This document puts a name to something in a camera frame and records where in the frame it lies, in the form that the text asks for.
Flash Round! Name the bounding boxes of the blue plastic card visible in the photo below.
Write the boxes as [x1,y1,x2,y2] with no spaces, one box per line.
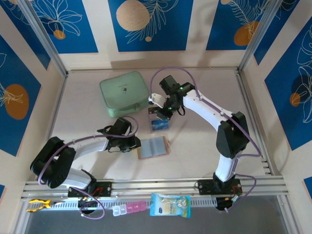
[151,119,169,130]

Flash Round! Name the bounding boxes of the tan leather card holder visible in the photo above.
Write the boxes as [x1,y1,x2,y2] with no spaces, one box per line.
[136,136,171,160]

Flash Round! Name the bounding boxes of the green zip pouch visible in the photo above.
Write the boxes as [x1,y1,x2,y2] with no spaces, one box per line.
[99,71,151,118]

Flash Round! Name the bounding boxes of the pink white pill organizer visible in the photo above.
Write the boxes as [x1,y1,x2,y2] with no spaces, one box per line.
[112,200,147,216]

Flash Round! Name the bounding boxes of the blue snack packet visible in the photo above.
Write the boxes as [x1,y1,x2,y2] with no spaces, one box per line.
[149,193,191,217]

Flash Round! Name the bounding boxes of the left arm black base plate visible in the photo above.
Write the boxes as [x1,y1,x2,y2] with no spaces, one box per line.
[67,181,112,198]

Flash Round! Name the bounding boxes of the aluminium table edge rail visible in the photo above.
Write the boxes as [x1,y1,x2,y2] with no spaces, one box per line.
[36,73,68,181]
[235,69,273,176]

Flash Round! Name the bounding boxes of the long aluminium mounting rail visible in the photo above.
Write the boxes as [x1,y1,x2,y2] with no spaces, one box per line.
[20,176,290,202]

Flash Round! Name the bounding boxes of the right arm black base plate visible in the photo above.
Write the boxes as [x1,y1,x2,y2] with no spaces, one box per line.
[197,179,243,195]

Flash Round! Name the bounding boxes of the grey slotted cable duct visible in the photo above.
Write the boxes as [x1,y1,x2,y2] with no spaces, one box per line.
[26,197,217,212]

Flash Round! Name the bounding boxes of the aluminium frame post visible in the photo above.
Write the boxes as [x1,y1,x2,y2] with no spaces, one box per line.
[17,0,69,78]
[237,0,283,73]

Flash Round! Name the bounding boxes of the yellow handled pliers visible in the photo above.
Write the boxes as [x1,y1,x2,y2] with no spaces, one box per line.
[26,198,65,213]

